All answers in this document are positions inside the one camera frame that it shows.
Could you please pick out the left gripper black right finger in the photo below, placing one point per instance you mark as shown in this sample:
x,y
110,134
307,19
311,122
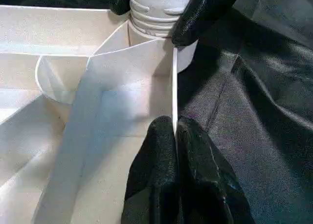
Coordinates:
x,y
203,175

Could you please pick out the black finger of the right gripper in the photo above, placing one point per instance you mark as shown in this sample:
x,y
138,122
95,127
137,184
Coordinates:
x,y
121,2
203,13

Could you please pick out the black plastic mat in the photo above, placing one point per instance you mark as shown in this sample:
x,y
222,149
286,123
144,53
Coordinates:
x,y
244,99

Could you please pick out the white plastic table leg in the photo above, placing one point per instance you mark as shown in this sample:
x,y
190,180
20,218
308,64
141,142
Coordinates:
x,y
156,13

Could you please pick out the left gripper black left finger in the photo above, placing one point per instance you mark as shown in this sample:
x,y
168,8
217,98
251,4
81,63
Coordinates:
x,y
154,165

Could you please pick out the white plastic table top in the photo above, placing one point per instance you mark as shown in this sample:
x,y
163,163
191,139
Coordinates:
x,y
49,26

